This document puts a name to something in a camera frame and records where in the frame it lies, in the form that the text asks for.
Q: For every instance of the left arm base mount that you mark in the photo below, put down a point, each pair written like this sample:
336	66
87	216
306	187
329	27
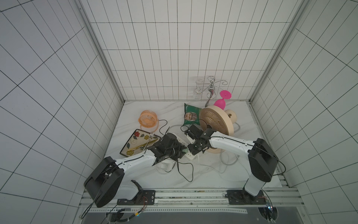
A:
134	194

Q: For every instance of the white power strip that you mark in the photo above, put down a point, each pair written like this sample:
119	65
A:
188	154

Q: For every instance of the floral square plate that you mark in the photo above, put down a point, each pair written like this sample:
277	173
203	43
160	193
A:
138	137

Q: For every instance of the orange small desk fan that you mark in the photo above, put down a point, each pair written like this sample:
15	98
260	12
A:
148	120

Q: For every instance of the green snack bag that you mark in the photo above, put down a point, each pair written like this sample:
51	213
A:
191	115

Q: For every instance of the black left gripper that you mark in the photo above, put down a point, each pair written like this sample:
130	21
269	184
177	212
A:
179	147

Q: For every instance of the chrome hook stand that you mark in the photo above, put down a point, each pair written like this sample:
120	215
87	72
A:
209	87

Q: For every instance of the white small desk fan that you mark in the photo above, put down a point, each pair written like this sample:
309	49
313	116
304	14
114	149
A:
165	167

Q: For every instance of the aluminium mounting rail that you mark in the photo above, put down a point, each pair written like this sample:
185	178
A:
199	200

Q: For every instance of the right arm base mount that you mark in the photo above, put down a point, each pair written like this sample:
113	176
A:
246	197

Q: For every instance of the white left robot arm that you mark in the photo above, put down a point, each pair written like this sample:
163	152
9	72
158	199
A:
116	176

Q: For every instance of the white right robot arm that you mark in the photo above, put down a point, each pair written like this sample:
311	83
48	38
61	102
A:
262	160

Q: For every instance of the pink plastic goblet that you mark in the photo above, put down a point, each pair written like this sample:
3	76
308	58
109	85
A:
221	103

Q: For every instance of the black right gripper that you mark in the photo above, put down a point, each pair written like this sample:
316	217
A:
194	144

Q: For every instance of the silver fork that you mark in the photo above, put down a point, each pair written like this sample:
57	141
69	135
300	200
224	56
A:
149	139

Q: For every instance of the gold knife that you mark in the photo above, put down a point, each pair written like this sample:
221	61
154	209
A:
139	148

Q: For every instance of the large beige desk fan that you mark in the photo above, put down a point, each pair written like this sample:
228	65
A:
217	119

